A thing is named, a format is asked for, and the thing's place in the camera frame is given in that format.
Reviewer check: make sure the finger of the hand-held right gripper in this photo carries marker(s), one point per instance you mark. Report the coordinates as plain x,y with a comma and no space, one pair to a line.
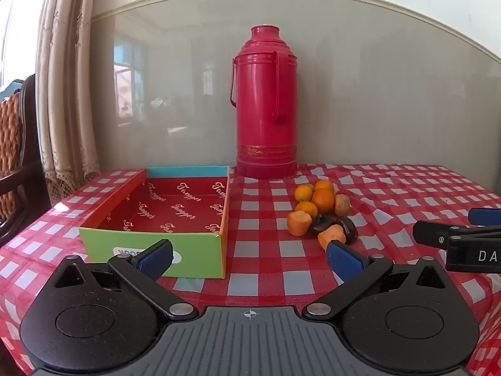
430,234
485,216

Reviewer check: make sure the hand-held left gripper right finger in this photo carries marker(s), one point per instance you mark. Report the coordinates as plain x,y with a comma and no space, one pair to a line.
344,261

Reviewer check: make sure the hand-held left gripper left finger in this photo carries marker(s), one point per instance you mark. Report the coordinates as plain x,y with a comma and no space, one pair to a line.
156,261

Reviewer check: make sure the orange tangerine piece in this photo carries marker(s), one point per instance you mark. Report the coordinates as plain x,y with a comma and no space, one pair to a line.
332,236

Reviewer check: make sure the dark brown fruit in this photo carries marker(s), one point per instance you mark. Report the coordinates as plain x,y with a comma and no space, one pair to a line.
321,225
349,229

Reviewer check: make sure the spoiled greyish tangerine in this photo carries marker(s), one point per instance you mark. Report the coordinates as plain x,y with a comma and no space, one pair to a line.
341,205

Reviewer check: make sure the peeled orange tangerine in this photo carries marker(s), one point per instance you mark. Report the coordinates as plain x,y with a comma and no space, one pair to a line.
299,224

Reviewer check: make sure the large orange tangerine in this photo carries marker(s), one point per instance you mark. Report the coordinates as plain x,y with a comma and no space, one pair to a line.
323,200

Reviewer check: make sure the small orange tangerine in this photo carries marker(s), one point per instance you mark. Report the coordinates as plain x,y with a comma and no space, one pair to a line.
306,208
324,185
303,193

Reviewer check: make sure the colourful cardboard box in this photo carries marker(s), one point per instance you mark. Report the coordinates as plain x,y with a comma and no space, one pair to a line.
188,203

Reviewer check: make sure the red checkered tablecloth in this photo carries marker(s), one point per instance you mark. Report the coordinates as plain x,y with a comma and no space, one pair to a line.
258,219

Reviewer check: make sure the dark wooden chair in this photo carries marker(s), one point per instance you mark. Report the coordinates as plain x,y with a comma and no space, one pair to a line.
29,172

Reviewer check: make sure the red thermos flask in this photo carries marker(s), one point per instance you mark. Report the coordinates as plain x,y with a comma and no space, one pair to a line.
266,98

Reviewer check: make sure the orange woven chair cushion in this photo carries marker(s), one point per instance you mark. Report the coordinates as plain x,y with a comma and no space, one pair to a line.
8,152

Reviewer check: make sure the beige lace curtain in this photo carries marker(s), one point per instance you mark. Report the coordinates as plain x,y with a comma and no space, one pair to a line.
66,86

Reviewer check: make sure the window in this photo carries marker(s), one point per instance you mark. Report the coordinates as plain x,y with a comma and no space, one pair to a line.
15,15

